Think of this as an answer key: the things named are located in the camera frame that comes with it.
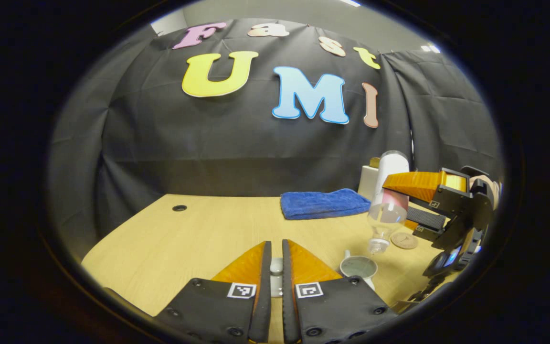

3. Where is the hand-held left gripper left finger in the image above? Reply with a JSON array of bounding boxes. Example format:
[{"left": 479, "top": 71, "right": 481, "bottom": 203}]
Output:
[{"left": 155, "top": 241, "right": 273, "bottom": 344}]

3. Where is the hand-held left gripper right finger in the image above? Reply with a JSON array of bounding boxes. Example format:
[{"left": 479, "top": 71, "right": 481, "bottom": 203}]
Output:
[{"left": 282, "top": 240, "right": 399, "bottom": 344}]

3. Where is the round coaster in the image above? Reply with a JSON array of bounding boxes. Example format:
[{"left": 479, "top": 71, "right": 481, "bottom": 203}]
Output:
[{"left": 391, "top": 231, "right": 419, "bottom": 250}]

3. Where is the clear plastic water bottle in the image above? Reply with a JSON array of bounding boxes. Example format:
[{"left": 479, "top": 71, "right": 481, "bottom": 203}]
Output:
[{"left": 367, "top": 150, "right": 410, "bottom": 255}]

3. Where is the white toaster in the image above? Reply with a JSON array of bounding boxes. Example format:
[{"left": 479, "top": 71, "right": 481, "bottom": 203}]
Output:
[{"left": 358, "top": 164, "right": 383, "bottom": 201}]

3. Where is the blue folded towel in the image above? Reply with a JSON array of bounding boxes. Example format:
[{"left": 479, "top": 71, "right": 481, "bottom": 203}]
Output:
[{"left": 280, "top": 188, "right": 372, "bottom": 220}]

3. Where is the black backdrop cloth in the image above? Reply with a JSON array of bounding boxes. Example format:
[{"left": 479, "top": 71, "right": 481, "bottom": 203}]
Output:
[{"left": 48, "top": 19, "right": 502, "bottom": 249}]

